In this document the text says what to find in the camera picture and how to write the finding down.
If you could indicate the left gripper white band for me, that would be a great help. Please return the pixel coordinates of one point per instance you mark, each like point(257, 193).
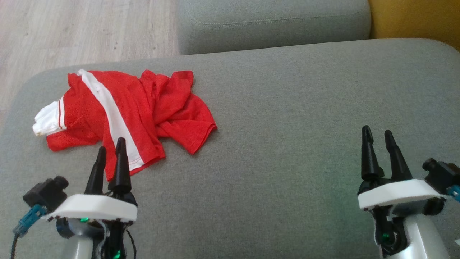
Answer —
point(93, 208)

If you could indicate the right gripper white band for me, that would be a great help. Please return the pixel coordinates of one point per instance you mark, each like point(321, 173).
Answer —
point(395, 194)

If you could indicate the red shorts white stripe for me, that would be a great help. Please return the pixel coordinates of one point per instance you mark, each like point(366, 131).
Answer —
point(116, 120)

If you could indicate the red basketball jersey white sleeves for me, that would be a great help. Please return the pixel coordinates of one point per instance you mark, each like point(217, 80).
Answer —
point(187, 118)

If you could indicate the yellow sofa backrest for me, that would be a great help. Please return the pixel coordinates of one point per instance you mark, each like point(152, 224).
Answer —
point(417, 18)

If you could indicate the small grey sofa section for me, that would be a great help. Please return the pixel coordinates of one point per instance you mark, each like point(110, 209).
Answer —
point(273, 25)

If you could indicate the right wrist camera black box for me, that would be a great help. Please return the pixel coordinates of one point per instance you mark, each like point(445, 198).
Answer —
point(442, 174)

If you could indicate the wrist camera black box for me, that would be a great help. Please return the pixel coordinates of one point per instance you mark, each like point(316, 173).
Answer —
point(46, 192)
point(442, 174)

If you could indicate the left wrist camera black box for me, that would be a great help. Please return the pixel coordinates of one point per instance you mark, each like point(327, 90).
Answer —
point(46, 192)

